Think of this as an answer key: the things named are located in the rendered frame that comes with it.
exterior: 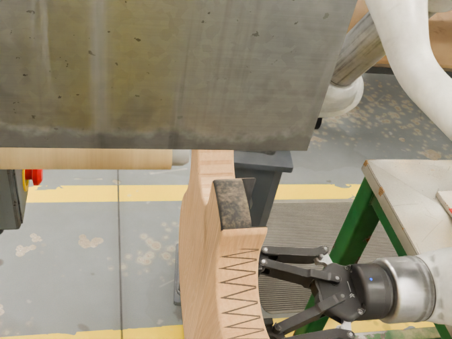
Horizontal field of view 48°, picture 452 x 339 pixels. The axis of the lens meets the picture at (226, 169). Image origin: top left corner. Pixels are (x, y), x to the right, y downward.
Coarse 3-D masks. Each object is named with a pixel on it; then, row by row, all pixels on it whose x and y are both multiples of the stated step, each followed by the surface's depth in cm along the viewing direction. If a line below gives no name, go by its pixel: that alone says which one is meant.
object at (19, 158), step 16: (0, 160) 49; (16, 160) 50; (32, 160) 50; (48, 160) 50; (64, 160) 51; (80, 160) 51; (96, 160) 51; (112, 160) 52; (128, 160) 52; (144, 160) 52; (160, 160) 53
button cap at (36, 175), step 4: (28, 172) 86; (32, 172) 86; (36, 172) 86; (40, 172) 87; (28, 176) 86; (32, 176) 86; (36, 176) 86; (40, 176) 87; (32, 180) 86; (36, 180) 86; (40, 180) 87; (36, 184) 87
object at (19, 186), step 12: (0, 180) 77; (12, 180) 78; (24, 180) 85; (0, 192) 79; (12, 192) 79; (24, 192) 87; (0, 204) 80; (12, 204) 81; (24, 204) 87; (0, 216) 82; (12, 216) 82; (0, 228) 84; (12, 228) 84
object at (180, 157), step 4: (172, 152) 53; (176, 152) 53; (180, 152) 53; (184, 152) 54; (188, 152) 54; (172, 156) 53; (176, 156) 53; (180, 156) 53; (184, 156) 54; (188, 156) 54; (172, 160) 53; (176, 160) 54; (180, 160) 54; (184, 160) 54; (188, 160) 54; (172, 164) 54; (176, 164) 54; (180, 164) 54; (184, 164) 54
